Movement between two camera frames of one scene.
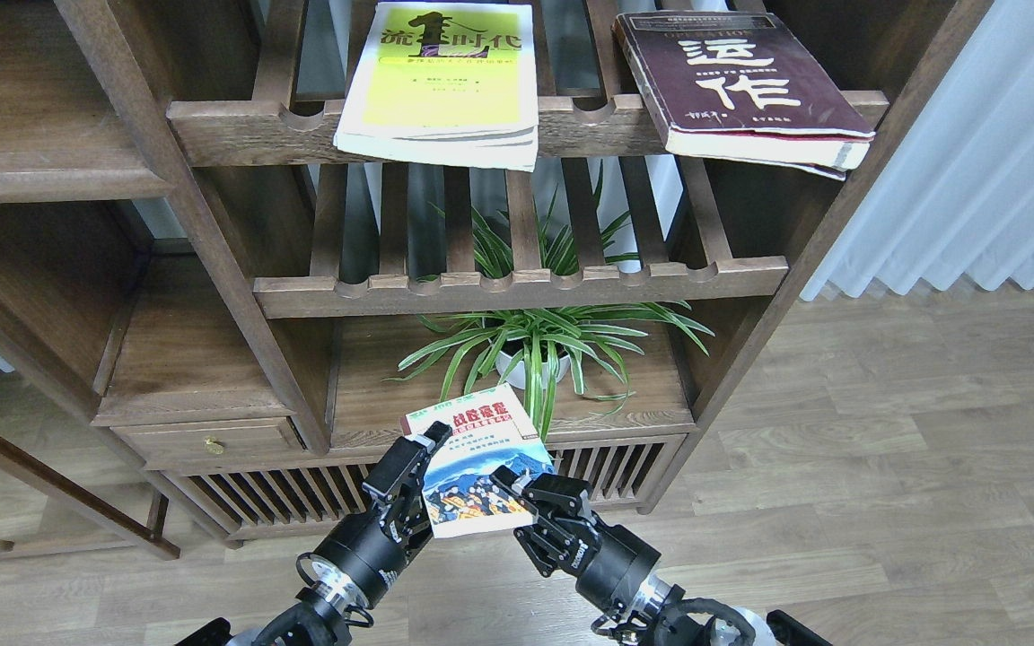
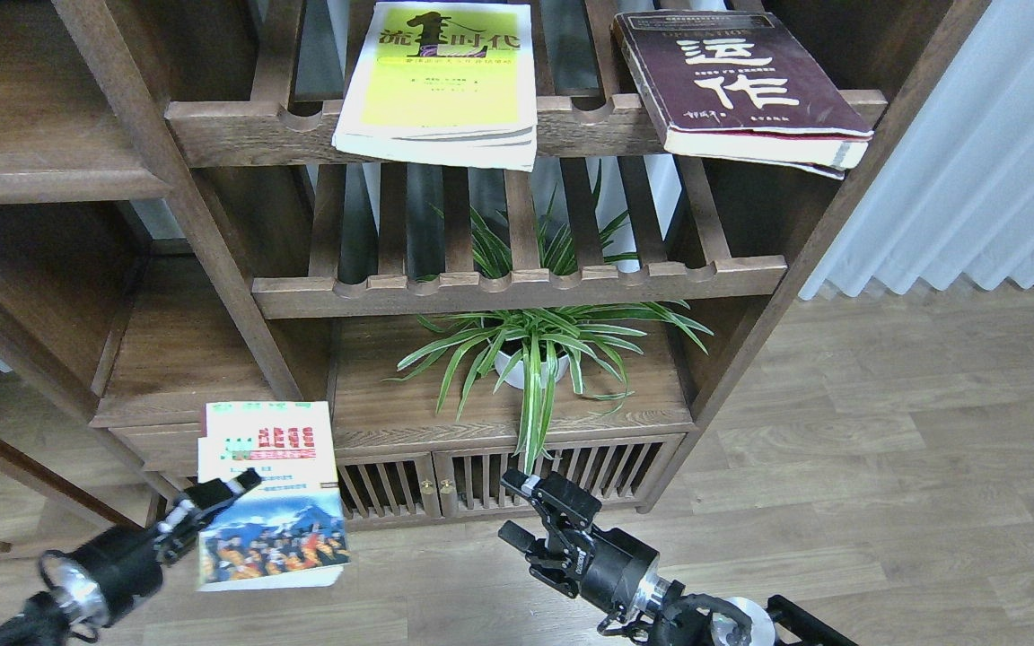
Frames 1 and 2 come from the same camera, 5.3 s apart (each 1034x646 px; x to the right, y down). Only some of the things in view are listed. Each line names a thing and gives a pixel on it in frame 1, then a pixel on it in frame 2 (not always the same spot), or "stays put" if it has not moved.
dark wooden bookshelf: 198,256 stays put
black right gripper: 609,561 stays put
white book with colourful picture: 490,430 -> 286,532
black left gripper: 374,546 -> 93,582
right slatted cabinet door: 619,470 stays put
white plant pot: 516,379 stays put
